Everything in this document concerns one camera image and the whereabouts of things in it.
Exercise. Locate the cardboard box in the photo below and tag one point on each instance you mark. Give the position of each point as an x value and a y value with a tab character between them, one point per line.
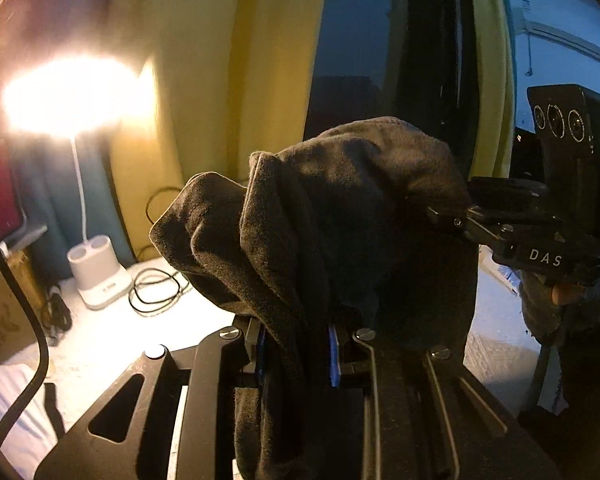
5	320

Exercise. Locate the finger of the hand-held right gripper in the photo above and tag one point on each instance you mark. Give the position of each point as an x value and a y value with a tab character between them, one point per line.
480	222
510	189

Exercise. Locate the white desk lamp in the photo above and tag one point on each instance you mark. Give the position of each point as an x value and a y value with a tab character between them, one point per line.
97	275

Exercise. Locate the white air conditioner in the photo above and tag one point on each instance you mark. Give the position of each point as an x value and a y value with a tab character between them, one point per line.
570	40

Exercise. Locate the dark window pane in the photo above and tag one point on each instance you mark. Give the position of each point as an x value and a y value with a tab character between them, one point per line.
355	35

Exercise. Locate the white striped cloth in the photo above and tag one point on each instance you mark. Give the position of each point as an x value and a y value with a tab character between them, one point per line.
10	410

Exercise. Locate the dark brown shirt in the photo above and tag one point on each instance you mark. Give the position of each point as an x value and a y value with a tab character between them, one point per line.
330	210

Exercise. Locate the yellow curtain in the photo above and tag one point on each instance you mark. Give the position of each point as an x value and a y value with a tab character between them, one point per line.
495	60
205	85

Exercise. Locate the teal curtain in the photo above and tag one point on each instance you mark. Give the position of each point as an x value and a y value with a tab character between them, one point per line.
32	205

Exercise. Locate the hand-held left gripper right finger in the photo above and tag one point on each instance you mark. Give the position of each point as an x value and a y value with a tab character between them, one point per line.
334	355

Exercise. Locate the person's right hand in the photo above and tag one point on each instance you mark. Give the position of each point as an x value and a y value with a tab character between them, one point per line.
564	294

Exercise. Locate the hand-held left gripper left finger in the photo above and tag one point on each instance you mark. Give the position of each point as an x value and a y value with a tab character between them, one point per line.
261	355

